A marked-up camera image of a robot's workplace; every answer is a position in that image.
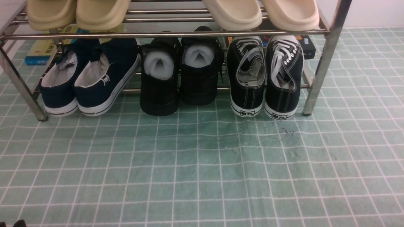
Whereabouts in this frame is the cream slipper far right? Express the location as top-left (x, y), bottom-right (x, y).
top-left (261, 0), bottom-right (319, 32)

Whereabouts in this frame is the tan slipper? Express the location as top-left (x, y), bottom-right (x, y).
top-left (26, 0), bottom-right (77, 31)
top-left (76, 0), bottom-right (131, 31)

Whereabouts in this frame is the black shoe with paper left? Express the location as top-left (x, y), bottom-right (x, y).
top-left (140, 37), bottom-right (182, 116)

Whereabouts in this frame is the cream slipper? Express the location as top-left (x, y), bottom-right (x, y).
top-left (202, 0), bottom-right (263, 31)
top-left (261, 0), bottom-right (319, 32)

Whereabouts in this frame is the dark object bottom left corner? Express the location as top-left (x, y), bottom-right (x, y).
top-left (13, 219), bottom-right (27, 227)

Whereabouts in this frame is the green checkered floor cloth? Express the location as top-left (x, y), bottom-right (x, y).
top-left (0, 28), bottom-right (404, 227)

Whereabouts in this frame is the black white-laced sneaker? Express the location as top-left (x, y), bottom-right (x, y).
top-left (264, 35), bottom-right (304, 120)
top-left (226, 36), bottom-right (267, 117)

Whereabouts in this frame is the navy canvas sneaker right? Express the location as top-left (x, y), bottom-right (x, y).
top-left (73, 38), bottom-right (140, 116)

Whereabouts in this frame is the navy canvas sneaker left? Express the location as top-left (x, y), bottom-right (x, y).
top-left (39, 38), bottom-right (100, 117)

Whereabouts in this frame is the yellow blue book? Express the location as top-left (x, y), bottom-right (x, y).
top-left (24, 25), bottom-right (82, 66)

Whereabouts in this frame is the black shoe with paper right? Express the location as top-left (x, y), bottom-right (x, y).
top-left (178, 36), bottom-right (224, 106)

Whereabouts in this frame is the black book stack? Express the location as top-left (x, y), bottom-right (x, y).
top-left (225, 35), bottom-right (316, 60)

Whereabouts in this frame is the tan slipper far left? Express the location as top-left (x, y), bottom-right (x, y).
top-left (26, 0), bottom-right (77, 31)

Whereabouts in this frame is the black shoe with paper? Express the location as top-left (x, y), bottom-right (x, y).
top-left (178, 36), bottom-right (224, 106)
top-left (140, 37), bottom-right (182, 116)

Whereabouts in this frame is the navy canvas sneaker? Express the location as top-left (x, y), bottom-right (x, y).
top-left (39, 38), bottom-right (100, 117)
top-left (73, 38), bottom-right (140, 116)

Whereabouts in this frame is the silver metal shoe rack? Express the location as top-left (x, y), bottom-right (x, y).
top-left (1, 0), bottom-right (352, 122)

